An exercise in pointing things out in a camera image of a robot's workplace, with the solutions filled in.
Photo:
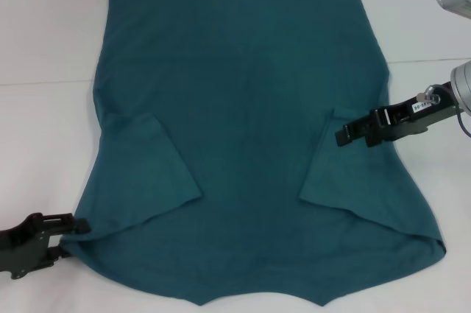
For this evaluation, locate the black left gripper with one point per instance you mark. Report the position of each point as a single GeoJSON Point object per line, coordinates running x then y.
{"type": "Point", "coordinates": [22, 246]}

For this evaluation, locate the teal blue t-shirt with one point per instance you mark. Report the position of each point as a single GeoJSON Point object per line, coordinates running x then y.
{"type": "Point", "coordinates": [254, 136]}

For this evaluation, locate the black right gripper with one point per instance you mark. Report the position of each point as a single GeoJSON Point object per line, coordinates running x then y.
{"type": "Point", "coordinates": [408, 121]}

